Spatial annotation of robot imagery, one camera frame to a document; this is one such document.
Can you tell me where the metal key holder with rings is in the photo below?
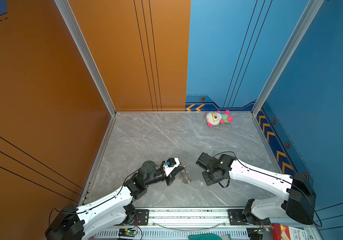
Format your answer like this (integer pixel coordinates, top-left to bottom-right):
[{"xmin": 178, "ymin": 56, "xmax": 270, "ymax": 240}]
[{"xmin": 179, "ymin": 163, "xmax": 191, "ymax": 184}]

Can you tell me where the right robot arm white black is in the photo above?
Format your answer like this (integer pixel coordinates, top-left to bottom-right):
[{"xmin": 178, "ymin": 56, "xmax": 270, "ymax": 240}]
[{"xmin": 196, "ymin": 152, "xmax": 318, "ymax": 225}]

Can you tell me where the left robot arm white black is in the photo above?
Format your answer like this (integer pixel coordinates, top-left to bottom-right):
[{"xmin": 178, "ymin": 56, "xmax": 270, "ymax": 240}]
[{"xmin": 45, "ymin": 158, "xmax": 185, "ymax": 240}]

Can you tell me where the white pink plush toy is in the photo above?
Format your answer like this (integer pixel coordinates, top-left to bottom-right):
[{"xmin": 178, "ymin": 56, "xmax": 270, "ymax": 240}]
[{"xmin": 205, "ymin": 110, "xmax": 233, "ymax": 127}]

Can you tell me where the small green circuit board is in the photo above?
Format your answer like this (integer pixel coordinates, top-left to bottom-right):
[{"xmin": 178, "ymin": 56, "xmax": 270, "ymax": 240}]
[{"xmin": 118, "ymin": 229, "xmax": 138, "ymax": 240}]

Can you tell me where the red printed box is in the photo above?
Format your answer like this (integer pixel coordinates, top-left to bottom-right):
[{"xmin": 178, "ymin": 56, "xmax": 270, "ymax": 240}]
[{"xmin": 271, "ymin": 223, "xmax": 309, "ymax": 240}]

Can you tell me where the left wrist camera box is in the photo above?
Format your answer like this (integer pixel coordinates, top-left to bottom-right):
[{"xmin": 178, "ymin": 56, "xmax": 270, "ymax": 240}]
[{"xmin": 161, "ymin": 158, "xmax": 180, "ymax": 177}]

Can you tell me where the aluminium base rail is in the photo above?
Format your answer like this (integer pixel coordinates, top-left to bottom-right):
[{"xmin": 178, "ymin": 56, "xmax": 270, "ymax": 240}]
[{"xmin": 89, "ymin": 207, "xmax": 323, "ymax": 240}]

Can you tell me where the aluminium corner post right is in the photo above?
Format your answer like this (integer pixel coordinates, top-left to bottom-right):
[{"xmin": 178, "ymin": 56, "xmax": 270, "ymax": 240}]
[{"xmin": 251, "ymin": 0, "xmax": 324, "ymax": 117}]

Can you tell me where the aluminium corner post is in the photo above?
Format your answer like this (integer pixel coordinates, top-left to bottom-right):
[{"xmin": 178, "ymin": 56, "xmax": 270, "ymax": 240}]
[
  {"xmin": 54, "ymin": 0, "xmax": 116, "ymax": 117},
  {"xmin": 251, "ymin": 0, "xmax": 324, "ymax": 117}
]

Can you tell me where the aluminium corner post left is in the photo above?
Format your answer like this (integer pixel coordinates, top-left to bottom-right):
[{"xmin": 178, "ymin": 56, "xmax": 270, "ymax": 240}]
[{"xmin": 54, "ymin": 0, "xmax": 116, "ymax": 117}]

